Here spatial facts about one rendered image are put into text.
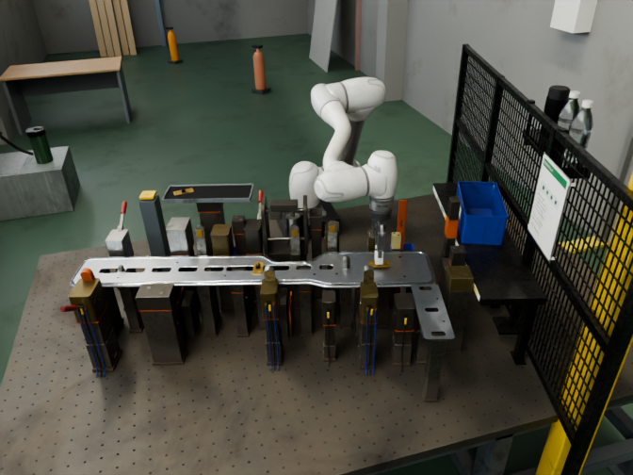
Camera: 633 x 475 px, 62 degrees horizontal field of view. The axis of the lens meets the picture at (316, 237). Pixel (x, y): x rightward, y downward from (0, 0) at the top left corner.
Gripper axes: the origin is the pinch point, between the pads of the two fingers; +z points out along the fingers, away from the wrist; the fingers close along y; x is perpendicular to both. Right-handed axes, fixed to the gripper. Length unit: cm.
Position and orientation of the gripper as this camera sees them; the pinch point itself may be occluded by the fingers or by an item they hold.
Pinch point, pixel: (379, 254)
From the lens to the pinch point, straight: 201.6
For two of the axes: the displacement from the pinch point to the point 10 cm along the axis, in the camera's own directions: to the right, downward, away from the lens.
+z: 0.3, 8.5, 5.3
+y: 0.0, 5.3, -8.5
